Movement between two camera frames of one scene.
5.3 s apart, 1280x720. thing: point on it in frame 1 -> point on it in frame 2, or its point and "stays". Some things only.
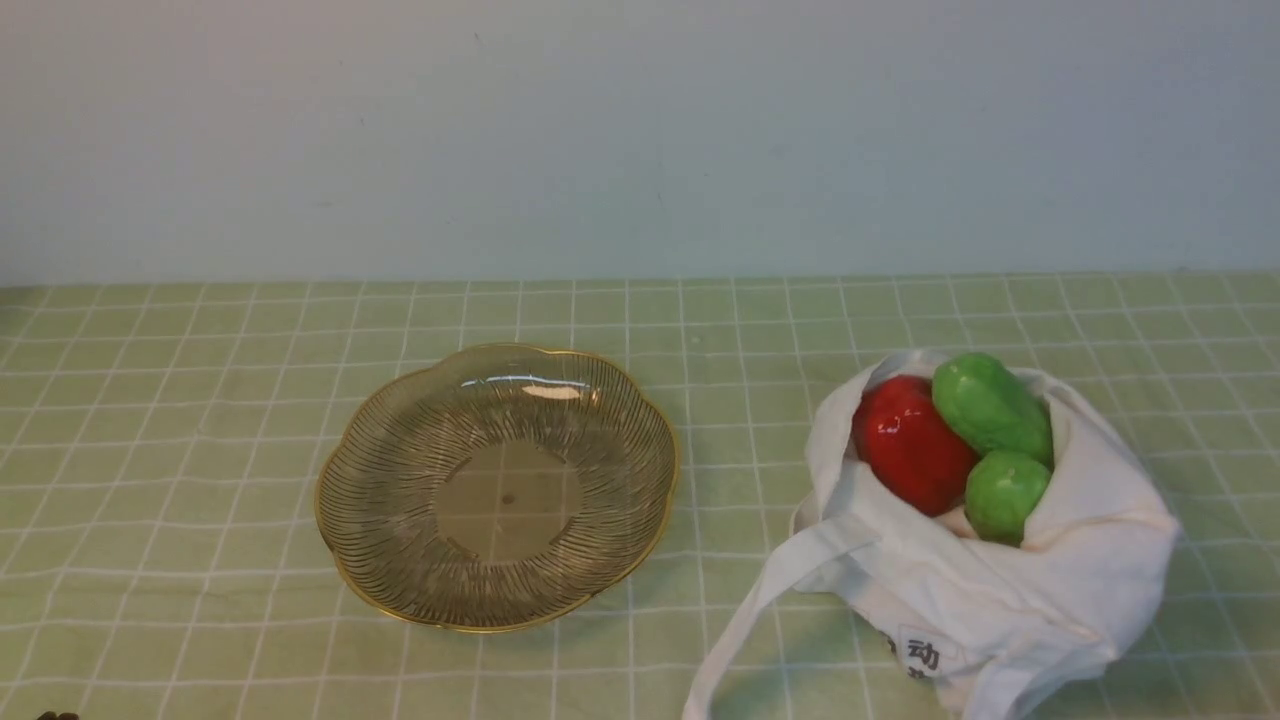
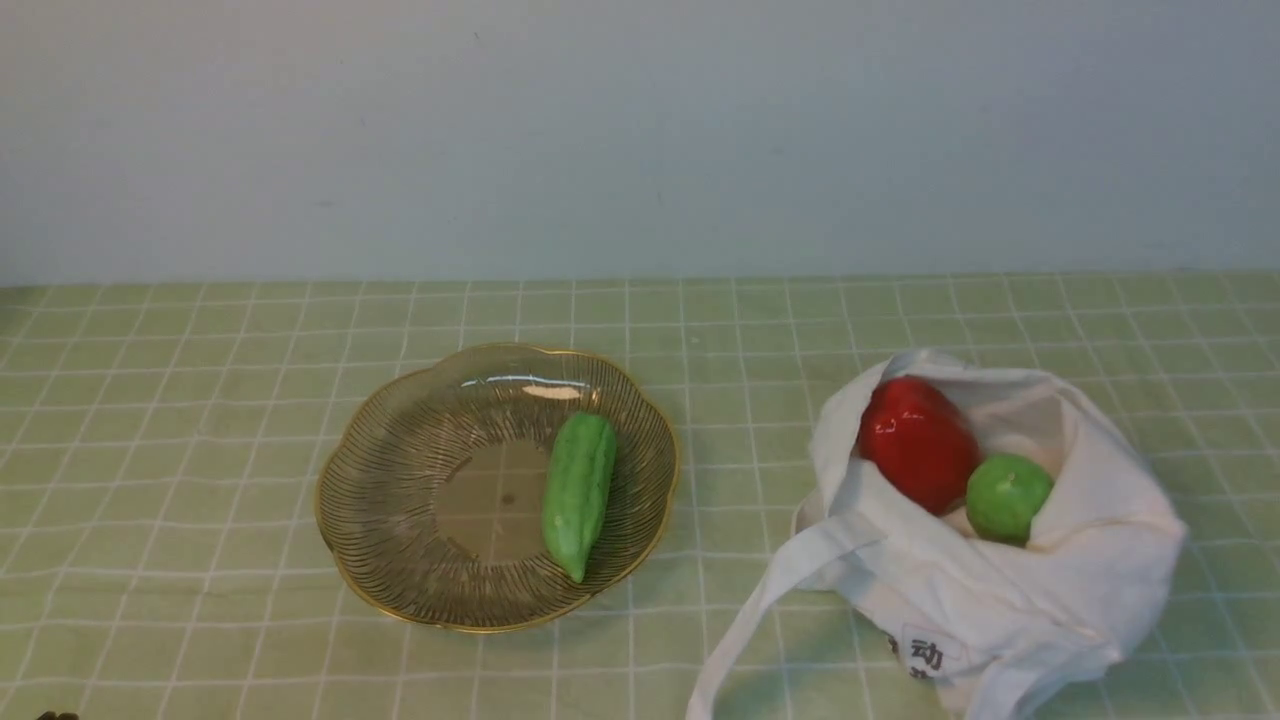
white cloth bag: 974,629 stays
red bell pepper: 921,456 stays
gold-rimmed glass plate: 498,485 stays
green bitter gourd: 993,407 -> 576,490
